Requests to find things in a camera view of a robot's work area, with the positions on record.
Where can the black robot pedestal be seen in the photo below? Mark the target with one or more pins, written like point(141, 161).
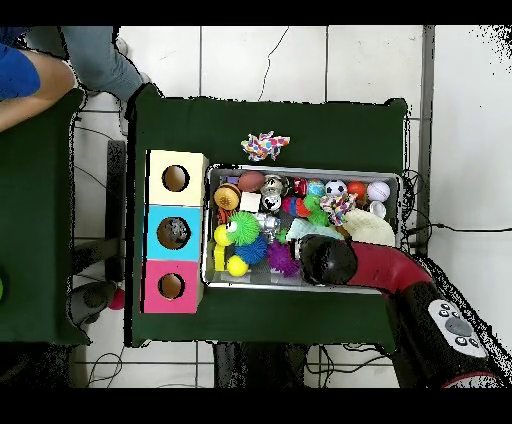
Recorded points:
point(256, 364)

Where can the wooden burger toy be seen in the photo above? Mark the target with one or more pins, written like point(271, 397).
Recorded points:
point(227, 198)

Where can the person's forearm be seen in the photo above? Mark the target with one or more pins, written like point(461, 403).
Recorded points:
point(24, 110)

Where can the shallow clear mesh bin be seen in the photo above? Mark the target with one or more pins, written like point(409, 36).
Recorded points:
point(352, 174)

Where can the small green spiky ball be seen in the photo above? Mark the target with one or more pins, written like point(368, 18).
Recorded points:
point(244, 228)

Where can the white baseball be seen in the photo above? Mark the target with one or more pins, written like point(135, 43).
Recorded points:
point(378, 192)

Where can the wooden box with three holes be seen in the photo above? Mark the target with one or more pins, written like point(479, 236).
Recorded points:
point(188, 196)

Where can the teal knitted cloth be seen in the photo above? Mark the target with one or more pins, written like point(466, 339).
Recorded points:
point(304, 228)

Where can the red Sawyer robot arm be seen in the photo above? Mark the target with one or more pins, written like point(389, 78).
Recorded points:
point(384, 268)

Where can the person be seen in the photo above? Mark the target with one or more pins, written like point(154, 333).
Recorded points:
point(100, 60)

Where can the brown toy football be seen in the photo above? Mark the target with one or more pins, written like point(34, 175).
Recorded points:
point(251, 181)

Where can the black and white soccer ball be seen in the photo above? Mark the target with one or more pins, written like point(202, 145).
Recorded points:
point(335, 188)

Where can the small blue spiky ball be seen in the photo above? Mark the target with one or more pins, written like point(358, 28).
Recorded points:
point(252, 252)

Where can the black upright panel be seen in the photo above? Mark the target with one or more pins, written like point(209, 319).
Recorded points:
point(116, 192)

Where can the cream knitted cloth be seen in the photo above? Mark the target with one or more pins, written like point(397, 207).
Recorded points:
point(368, 228)

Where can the red ball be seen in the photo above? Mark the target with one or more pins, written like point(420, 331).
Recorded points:
point(117, 300)

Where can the dark green table cloth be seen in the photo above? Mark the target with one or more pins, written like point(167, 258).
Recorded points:
point(260, 120)
point(32, 200)

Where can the grey rounded object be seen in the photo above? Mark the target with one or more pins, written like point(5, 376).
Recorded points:
point(92, 298)

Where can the polka dot cloth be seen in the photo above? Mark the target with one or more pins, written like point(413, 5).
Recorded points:
point(338, 206)
point(264, 146)

